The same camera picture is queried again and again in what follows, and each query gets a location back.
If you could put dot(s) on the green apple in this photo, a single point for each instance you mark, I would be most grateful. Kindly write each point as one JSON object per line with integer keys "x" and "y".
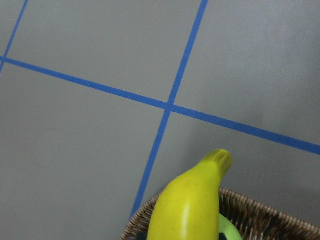
{"x": 227, "y": 231}

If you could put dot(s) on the yellow banana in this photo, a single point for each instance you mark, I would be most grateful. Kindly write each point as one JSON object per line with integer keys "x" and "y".
{"x": 189, "y": 206}

